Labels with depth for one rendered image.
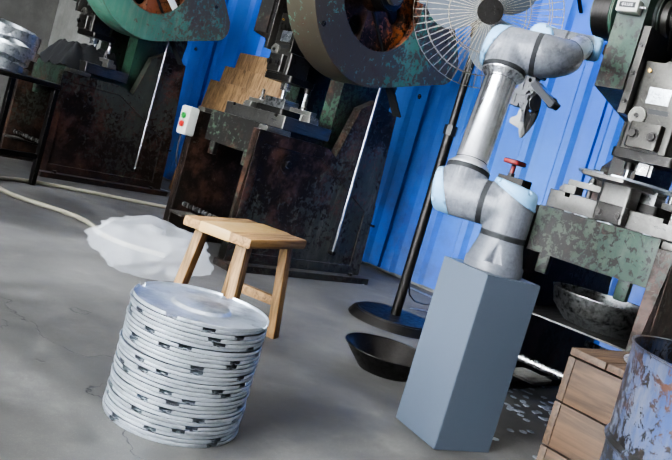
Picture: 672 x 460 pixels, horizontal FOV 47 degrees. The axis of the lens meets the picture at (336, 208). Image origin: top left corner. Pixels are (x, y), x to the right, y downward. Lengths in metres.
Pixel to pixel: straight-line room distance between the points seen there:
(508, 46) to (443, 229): 2.33
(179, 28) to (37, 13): 3.61
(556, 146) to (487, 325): 2.23
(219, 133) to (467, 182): 1.87
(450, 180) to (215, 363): 0.79
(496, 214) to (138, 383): 0.94
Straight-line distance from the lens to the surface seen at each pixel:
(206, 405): 1.57
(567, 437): 1.90
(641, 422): 1.27
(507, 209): 1.94
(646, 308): 2.29
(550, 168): 4.04
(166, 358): 1.56
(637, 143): 2.55
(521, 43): 2.10
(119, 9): 4.62
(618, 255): 2.38
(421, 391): 2.03
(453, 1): 3.06
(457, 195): 1.96
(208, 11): 4.98
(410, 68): 3.59
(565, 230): 2.46
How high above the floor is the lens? 0.65
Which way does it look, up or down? 5 degrees down
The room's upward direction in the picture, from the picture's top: 16 degrees clockwise
